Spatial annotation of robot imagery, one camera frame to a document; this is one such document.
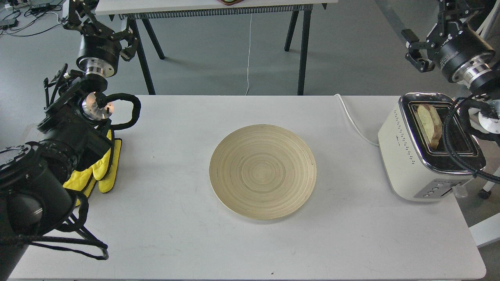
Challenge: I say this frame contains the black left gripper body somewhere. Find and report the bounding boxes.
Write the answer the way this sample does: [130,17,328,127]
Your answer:
[61,0,137,76]

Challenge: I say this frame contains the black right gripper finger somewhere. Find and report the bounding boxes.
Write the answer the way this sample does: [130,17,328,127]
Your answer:
[401,28,440,73]

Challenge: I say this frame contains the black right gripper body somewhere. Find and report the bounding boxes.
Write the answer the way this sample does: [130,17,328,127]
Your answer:
[427,0,499,92]

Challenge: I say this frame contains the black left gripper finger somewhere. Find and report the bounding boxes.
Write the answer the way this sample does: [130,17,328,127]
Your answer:
[104,28,139,62]

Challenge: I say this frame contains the slice of bread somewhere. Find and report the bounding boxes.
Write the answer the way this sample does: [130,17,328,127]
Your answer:
[417,104,443,151]

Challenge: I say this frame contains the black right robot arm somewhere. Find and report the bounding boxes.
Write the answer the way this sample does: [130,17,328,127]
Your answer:
[401,0,499,184]

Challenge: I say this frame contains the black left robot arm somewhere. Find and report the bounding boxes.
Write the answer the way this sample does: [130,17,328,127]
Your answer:
[1,0,141,281]

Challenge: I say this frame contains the cream and chrome toaster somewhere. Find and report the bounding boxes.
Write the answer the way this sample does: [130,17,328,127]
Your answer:
[377,92,473,202]

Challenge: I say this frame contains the white background table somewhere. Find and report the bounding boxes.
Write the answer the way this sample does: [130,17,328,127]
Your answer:
[95,0,338,96]

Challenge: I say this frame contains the yellow oven mitt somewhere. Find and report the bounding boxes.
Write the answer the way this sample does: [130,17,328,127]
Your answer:
[63,130,123,198]

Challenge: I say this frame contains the round bamboo plate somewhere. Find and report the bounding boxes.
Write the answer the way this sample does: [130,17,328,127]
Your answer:
[209,124,317,220]

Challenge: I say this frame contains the black cables on floor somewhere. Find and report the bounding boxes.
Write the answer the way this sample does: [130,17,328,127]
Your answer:
[0,0,65,38]

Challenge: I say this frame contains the white toaster power cord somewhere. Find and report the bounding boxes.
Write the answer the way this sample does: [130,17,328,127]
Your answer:
[334,93,380,147]

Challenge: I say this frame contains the thin white hanging cable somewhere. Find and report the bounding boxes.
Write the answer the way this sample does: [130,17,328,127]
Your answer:
[245,14,252,96]

